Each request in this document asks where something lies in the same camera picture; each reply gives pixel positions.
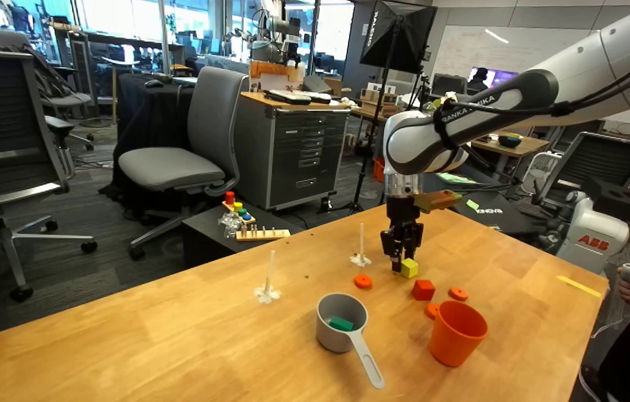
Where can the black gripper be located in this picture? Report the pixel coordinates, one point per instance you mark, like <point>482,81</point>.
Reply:
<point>403,234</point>

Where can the green square toy block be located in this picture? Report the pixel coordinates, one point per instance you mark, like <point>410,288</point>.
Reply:
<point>340,325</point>

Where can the yellow square toy block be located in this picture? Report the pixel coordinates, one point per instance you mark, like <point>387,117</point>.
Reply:
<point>410,269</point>

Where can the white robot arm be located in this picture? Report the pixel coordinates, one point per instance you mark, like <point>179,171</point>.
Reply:
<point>584,81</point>

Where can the white ABB robot base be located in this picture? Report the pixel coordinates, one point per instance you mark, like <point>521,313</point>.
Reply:
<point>592,238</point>

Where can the red square toy block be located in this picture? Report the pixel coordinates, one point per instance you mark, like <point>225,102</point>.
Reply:
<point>423,288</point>

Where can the white peg stand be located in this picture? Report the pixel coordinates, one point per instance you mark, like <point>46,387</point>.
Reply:
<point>361,257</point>
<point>267,293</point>

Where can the orange round disc toy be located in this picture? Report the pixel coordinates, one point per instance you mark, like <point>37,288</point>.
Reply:
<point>458,293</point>
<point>362,282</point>
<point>431,311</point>

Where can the grey measuring cup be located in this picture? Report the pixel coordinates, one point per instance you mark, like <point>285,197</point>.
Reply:
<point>334,340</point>

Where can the orange plastic cup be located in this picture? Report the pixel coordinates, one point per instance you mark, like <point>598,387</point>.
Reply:
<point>457,333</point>

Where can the grey metal drawer cabinet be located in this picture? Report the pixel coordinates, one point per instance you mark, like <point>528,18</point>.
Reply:
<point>289,155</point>

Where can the colourful wooden stacking toy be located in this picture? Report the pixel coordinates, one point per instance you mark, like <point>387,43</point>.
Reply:
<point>245,222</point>

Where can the yellow tape strip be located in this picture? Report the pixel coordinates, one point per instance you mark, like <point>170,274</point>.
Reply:
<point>580,287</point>

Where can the black low side table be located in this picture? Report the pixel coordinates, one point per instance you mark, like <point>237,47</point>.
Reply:
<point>215,234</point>

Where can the grey office chair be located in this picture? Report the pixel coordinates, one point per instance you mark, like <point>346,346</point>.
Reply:
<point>206,168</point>

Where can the black softbox light stand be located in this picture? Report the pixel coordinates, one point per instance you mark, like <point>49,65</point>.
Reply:
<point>397,38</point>

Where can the black mesh office chair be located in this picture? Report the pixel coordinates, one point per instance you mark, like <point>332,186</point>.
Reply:
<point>30,167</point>

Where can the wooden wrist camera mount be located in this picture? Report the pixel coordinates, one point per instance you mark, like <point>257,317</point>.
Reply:
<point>426,201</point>

